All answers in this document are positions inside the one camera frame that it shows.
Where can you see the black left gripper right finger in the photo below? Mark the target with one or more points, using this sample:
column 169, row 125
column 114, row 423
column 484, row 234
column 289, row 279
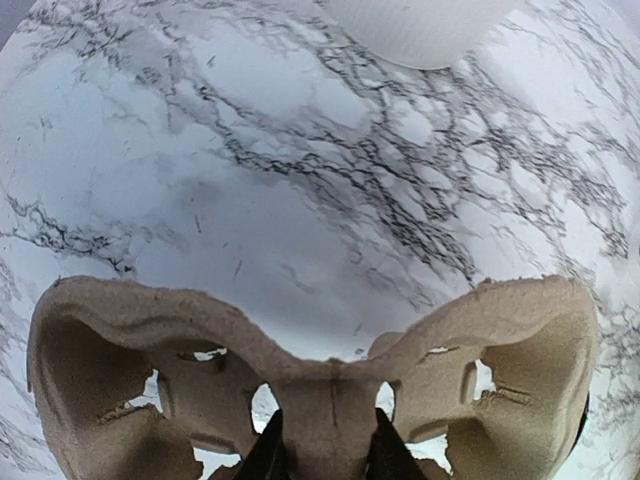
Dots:
column 388, row 457

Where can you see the brown cardboard cup carrier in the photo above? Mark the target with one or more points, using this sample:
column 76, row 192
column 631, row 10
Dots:
column 130, row 380

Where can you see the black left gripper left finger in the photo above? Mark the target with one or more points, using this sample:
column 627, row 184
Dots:
column 267, row 459

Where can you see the white container with sachets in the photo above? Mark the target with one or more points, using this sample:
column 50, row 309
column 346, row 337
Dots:
column 419, row 34

